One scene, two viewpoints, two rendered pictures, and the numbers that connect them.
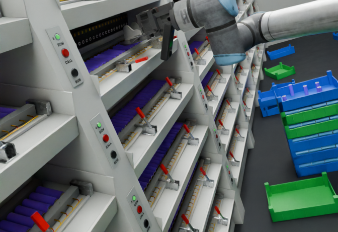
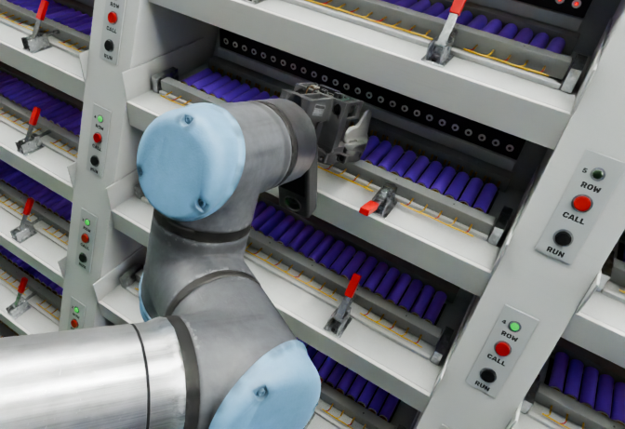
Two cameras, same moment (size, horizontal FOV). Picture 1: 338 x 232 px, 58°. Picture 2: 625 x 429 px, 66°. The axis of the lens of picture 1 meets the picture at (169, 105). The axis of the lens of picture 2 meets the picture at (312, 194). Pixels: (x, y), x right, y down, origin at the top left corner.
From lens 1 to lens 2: 1.14 m
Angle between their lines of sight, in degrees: 79
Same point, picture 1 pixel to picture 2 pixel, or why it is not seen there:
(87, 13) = (197, 3)
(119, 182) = (86, 189)
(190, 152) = not seen: hidden behind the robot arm
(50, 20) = not seen: outside the picture
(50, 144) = (53, 74)
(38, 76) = not seen: hidden behind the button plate
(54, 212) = (70, 139)
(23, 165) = (29, 62)
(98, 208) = (64, 174)
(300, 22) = not seen: outside the picture
